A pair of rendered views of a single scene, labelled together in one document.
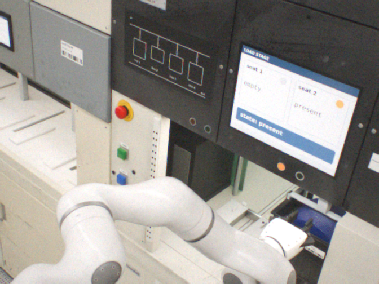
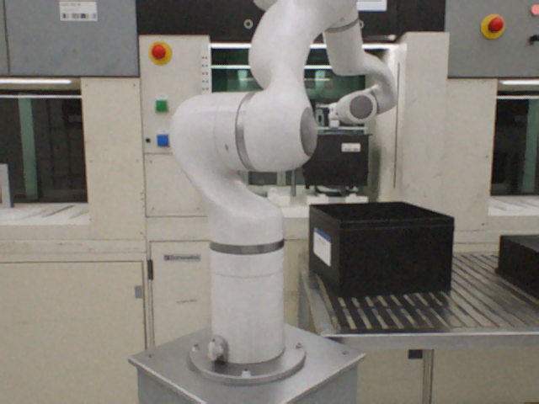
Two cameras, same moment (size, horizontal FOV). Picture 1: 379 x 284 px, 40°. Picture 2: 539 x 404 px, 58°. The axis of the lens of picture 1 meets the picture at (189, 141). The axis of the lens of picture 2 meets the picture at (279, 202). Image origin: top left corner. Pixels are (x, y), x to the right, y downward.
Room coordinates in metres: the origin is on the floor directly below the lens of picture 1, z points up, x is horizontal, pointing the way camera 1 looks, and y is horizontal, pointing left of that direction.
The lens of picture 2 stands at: (-0.01, 0.83, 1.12)
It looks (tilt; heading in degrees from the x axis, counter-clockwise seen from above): 8 degrees down; 321
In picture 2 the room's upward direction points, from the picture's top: straight up
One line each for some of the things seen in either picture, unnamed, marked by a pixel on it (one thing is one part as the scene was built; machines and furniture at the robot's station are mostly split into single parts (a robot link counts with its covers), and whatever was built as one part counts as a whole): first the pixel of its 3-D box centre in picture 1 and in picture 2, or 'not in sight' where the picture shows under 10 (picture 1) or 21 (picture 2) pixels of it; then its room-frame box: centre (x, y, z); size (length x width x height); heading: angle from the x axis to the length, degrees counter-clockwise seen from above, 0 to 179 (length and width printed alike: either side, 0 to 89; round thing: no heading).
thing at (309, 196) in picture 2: not in sight; (333, 196); (1.23, -0.42, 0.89); 0.22 x 0.21 x 0.04; 143
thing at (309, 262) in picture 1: (316, 229); (333, 150); (1.23, -0.42, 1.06); 0.24 x 0.20 x 0.32; 53
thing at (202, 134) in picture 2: not in sight; (227, 169); (0.63, 0.42, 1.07); 0.19 x 0.12 x 0.24; 27
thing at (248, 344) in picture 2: not in sight; (247, 300); (0.61, 0.40, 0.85); 0.19 x 0.19 x 0.18
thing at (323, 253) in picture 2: not in sight; (375, 243); (0.76, -0.09, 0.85); 0.28 x 0.28 x 0.17; 63
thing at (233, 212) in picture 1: (238, 227); (259, 196); (1.39, -0.20, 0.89); 0.22 x 0.21 x 0.04; 143
